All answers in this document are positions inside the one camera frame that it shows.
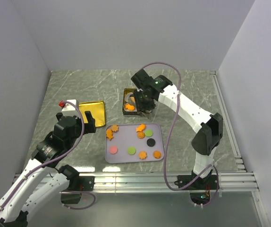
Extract green round cookie lower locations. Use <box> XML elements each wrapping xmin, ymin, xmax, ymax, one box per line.
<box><xmin>127</xmin><ymin>146</ymin><xmax>136</xmax><ymax>155</ymax></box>

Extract orange fish cookie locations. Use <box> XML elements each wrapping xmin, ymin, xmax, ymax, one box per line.
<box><xmin>106</xmin><ymin>129</ymin><xmax>114</xmax><ymax>140</ymax></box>
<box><xmin>136</xmin><ymin>124</ymin><xmax>146</xmax><ymax>132</ymax></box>
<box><xmin>124</xmin><ymin>104</ymin><xmax>136</xmax><ymax>111</ymax></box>

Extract lavender tray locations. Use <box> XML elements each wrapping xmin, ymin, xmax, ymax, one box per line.
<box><xmin>105</xmin><ymin>123</ymin><xmax>164</xmax><ymax>164</ymax></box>

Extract white paper cup bottom-left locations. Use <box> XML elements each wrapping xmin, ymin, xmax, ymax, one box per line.
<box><xmin>123</xmin><ymin>104</ymin><xmax>137</xmax><ymax>115</ymax></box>

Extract gold tin lid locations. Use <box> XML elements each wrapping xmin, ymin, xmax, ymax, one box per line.
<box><xmin>79</xmin><ymin>100</ymin><xmax>106</xmax><ymax>130</ymax></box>

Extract green round cookie upper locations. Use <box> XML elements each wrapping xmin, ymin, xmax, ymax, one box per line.
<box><xmin>144</xmin><ymin>129</ymin><xmax>153</xmax><ymax>137</ymax></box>

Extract metal tongs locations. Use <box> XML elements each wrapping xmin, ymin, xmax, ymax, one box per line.
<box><xmin>129</xmin><ymin>99</ymin><xmax>153</xmax><ymax>119</ymax></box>

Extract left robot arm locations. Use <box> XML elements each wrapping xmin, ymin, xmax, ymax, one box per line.
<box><xmin>0</xmin><ymin>111</ymin><xmax>96</xmax><ymax>227</ymax></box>

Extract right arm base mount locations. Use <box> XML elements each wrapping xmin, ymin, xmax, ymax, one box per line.
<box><xmin>185</xmin><ymin>171</ymin><xmax>220</xmax><ymax>208</ymax></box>

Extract orange flower cookie lower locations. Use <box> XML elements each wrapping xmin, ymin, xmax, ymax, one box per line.
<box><xmin>139</xmin><ymin>151</ymin><xmax>147</xmax><ymax>160</ymax></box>

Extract white paper cup top-left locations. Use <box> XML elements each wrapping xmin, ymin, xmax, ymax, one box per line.
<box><xmin>124</xmin><ymin>92</ymin><xmax>136</xmax><ymax>104</ymax></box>

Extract purple cable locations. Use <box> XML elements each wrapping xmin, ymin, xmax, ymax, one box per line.
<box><xmin>0</xmin><ymin>100</ymin><xmax>96</xmax><ymax>225</ymax></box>
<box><xmin>139</xmin><ymin>62</ymin><xmax>221</xmax><ymax>208</ymax></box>

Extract green round cookie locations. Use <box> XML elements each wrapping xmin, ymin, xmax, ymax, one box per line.
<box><xmin>127</xmin><ymin>146</ymin><xmax>136</xmax><ymax>155</ymax></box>
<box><xmin>144</xmin><ymin>129</ymin><xmax>153</xmax><ymax>137</ymax></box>

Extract orange flower cookie top-left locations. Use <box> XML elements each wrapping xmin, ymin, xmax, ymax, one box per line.
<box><xmin>111</xmin><ymin>125</ymin><xmax>119</xmax><ymax>132</ymax></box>

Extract orange fish cookie top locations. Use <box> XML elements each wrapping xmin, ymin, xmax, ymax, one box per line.
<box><xmin>136</xmin><ymin>124</ymin><xmax>146</xmax><ymax>132</ymax></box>

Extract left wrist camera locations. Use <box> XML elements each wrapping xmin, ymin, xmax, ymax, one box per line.
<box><xmin>59</xmin><ymin>99</ymin><xmax>79</xmax><ymax>116</ymax></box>

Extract pink round cookie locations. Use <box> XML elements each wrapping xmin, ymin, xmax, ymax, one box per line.
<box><xmin>109</xmin><ymin>146</ymin><xmax>118</xmax><ymax>155</ymax></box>

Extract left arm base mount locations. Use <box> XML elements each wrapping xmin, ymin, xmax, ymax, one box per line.
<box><xmin>60</xmin><ymin>176</ymin><xmax>96</xmax><ymax>210</ymax></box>

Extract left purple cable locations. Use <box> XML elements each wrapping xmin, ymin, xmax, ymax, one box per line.
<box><xmin>0</xmin><ymin>100</ymin><xmax>96</xmax><ymax>225</ymax></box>

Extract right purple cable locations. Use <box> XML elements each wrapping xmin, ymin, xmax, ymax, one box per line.
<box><xmin>139</xmin><ymin>62</ymin><xmax>221</xmax><ymax>208</ymax></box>

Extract gold cookie tin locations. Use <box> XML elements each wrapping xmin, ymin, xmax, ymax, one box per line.
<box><xmin>122</xmin><ymin>88</ymin><xmax>152</xmax><ymax>119</ymax></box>

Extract orange swirl cookie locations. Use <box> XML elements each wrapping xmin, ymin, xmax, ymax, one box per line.
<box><xmin>137</xmin><ymin>131</ymin><xmax>145</xmax><ymax>139</ymax></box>

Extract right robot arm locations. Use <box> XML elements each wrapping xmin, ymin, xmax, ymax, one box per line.
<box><xmin>131</xmin><ymin>70</ymin><xmax>223</xmax><ymax>189</ymax></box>

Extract orange flower cookie corner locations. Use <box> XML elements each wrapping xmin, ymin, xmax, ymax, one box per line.
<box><xmin>153</xmin><ymin>150</ymin><xmax>162</xmax><ymax>159</ymax></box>

